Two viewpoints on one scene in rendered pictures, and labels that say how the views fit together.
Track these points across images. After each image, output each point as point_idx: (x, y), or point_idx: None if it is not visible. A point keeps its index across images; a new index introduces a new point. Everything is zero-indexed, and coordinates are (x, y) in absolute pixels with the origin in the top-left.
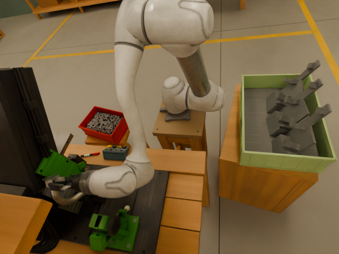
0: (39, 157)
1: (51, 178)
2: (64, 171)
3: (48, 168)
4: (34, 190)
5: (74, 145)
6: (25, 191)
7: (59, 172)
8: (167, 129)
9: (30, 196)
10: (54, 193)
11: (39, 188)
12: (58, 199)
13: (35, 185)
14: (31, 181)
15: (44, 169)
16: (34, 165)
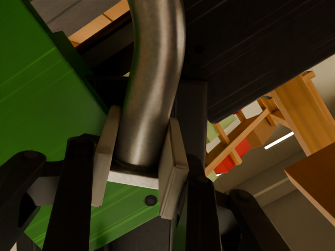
0: (122, 244)
1: (150, 184)
2: (21, 128)
3: (110, 191)
4: (204, 106)
5: None
6: (224, 111)
7: (61, 140)
8: None
9: (217, 70)
10: (173, 68)
11: (180, 99)
12: (170, 3)
13: (193, 130)
14: (201, 158)
15: (134, 198)
16: (159, 226)
